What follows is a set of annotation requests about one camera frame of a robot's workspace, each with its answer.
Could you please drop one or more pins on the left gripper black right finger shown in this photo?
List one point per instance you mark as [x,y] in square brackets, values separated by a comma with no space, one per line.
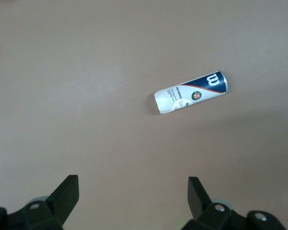
[211,215]

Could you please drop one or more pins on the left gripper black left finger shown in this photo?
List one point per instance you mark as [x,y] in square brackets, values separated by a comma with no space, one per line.
[50,210]

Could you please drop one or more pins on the white blue tennis ball can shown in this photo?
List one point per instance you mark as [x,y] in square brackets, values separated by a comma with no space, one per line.
[189,93]

